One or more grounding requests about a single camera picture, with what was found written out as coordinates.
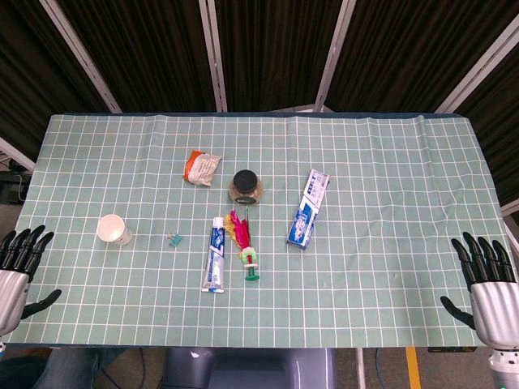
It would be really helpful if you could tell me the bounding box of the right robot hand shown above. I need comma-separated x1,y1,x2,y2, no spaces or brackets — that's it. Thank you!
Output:
440,231,519,348

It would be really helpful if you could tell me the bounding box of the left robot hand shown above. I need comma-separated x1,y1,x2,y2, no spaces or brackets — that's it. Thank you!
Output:
0,224,62,336

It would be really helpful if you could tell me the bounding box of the white paper cup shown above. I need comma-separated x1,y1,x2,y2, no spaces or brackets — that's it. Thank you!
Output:
97,214,133,246

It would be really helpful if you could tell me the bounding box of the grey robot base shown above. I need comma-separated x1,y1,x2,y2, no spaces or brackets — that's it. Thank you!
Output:
162,347,337,389

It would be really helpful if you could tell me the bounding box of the blue white toothpaste tube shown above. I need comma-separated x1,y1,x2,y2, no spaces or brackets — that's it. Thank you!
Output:
200,216,227,293

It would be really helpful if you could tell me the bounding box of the blue white toothpaste box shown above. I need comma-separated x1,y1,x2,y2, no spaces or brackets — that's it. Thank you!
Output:
286,169,331,251

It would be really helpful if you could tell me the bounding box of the orange white snack packet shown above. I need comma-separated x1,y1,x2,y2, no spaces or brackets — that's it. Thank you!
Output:
182,149,224,188

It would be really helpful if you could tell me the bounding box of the green grid tablecloth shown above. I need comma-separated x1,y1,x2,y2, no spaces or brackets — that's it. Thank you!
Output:
0,113,519,349

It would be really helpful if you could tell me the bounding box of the colourful feather shuttlecock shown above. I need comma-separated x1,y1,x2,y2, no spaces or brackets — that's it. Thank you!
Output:
224,209,260,283

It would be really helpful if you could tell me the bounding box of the glass jar with black lid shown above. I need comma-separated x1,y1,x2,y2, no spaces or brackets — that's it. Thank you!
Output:
228,169,264,205

